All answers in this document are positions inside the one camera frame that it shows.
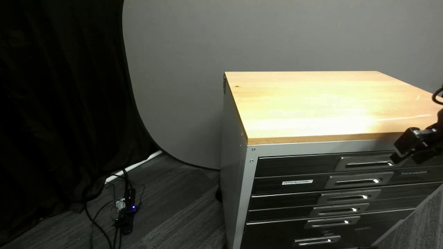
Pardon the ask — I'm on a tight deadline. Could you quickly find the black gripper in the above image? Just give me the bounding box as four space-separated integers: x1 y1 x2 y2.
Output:
413 108 443 165

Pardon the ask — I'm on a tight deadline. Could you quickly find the black yellow stubby screwdriver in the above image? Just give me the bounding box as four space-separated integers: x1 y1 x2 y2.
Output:
391 128 423 164

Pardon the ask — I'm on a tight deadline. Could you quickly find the black front cabinet drawer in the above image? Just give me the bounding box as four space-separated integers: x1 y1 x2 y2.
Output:
240 220 387 249
244 207 413 241
247 195 428 227
250 182 443 212
255 151 403 179

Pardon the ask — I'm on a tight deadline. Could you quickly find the black drawer with white label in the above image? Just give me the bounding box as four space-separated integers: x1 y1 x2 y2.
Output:
253 169 443 197

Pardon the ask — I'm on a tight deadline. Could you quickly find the grey textured panel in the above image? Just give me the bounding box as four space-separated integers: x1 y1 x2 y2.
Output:
372 183 443 249

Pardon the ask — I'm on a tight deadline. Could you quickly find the wooden cabinet countertop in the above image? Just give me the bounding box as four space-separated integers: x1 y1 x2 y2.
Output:
223 70 443 146

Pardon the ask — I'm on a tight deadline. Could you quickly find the grey metal tool cabinet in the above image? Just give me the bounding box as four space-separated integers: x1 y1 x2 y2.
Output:
221 70 443 249

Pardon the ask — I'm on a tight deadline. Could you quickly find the grey fabric backdrop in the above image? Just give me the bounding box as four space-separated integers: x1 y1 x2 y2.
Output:
122 0 443 171

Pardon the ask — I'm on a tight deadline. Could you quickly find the black power strip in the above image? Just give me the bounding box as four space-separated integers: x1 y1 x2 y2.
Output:
114 183 142 236

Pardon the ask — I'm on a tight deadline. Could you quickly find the white plug adapter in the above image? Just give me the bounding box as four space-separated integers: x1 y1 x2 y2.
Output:
114 197 128 213

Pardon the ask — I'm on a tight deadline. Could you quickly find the black fabric curtain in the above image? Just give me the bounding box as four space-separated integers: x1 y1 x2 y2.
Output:
0 0 164 247

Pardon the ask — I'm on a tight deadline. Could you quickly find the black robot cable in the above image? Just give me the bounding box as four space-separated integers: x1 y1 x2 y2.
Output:
431 83 443 107

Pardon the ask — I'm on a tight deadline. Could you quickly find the black floor cable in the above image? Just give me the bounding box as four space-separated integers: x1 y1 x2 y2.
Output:
82 186 117 249

